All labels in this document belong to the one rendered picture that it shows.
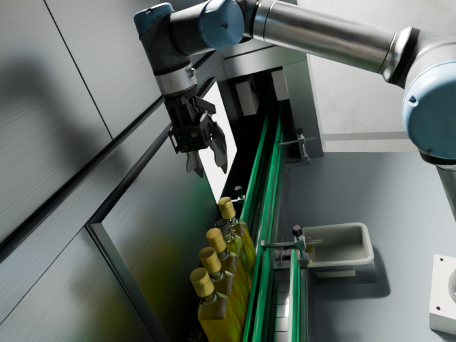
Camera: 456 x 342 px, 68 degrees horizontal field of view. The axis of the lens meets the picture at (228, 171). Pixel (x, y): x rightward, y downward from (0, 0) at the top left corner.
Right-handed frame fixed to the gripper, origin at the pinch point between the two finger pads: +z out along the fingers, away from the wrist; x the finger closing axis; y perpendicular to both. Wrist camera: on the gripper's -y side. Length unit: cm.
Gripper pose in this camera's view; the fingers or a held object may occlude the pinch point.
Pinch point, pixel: (212, 169)
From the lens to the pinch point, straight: 77.9
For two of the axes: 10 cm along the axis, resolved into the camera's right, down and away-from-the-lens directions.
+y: -2.0, 5.2, -8.3
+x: 9.4, -1.4, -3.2
